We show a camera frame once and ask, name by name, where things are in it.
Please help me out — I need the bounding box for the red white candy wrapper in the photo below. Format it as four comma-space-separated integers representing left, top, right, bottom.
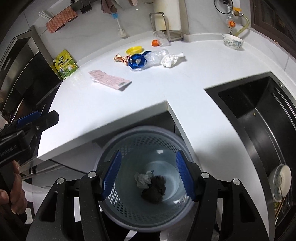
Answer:
113, 54, 130, 66

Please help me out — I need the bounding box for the white blue patterned bowl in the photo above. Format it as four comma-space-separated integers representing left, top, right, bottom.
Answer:
222, 34, 244, 50

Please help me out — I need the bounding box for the yellow plastic lid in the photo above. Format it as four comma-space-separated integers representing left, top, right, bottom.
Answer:
125, 46, 144, 55

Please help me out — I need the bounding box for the dark grey rag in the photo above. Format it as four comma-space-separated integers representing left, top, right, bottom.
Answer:
141, 175, 166, 205

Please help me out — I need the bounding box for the white bottle brush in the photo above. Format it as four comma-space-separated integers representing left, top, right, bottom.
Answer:
112, 13, 127, 39

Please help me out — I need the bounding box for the gas valve with yellow hose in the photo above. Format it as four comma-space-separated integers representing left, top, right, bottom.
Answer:
226, 1, 250, 37

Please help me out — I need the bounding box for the grey perforated trash bin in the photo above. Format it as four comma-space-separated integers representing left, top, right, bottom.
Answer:
97, 126, 194, 232

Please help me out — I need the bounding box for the dark window frame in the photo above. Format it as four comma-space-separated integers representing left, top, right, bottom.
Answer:
250, 1, 295, 56

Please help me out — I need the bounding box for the black cable loop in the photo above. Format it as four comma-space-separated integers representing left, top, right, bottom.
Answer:
214, 0, 234, 13

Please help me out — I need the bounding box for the person's left hand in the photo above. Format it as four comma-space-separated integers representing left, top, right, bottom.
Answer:
1, 161, 27, 215

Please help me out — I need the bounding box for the white paper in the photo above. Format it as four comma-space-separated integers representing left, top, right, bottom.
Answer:
134, 171, 153, 189

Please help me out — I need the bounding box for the black kitchen sink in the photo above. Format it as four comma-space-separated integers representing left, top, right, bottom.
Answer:
206, 72, 295, 240

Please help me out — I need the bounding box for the pink printed receipt paper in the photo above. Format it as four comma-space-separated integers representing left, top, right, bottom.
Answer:
88, 70, 132, 91

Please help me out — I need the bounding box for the orange striped dish cloth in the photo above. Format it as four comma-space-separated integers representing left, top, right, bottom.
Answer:
46, 6, 78, 33

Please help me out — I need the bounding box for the crumpled clear plastic bag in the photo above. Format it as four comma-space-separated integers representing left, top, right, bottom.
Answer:
129, 49, 169, 71

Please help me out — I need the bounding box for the yellow green detergent pouch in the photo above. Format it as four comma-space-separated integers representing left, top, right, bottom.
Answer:
53, 50, 78, 80

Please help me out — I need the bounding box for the white cutting board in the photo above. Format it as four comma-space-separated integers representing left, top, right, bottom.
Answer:
153, 0, 181, 31

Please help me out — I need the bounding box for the white bowl in sink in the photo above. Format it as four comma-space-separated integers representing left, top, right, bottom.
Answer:
268, 164, 292, 202

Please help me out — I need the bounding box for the white tissue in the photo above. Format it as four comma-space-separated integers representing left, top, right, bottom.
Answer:
161, 53, 185, 68

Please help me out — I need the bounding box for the metal cutting board rack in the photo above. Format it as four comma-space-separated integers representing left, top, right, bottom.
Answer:
149, 12, 184, 43

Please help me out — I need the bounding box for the black wall rail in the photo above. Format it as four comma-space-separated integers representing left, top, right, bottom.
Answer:
70, 0, 92, 14

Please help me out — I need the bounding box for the clear plastic cup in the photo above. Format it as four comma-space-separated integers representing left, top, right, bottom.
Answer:
153, 31, 170, 47

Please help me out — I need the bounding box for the blue lanyard strap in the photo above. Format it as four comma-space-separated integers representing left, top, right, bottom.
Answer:
128, 51, 152, 70

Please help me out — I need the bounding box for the brown hanging cloth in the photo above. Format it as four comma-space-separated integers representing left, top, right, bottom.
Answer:
100, 0, 117, 14

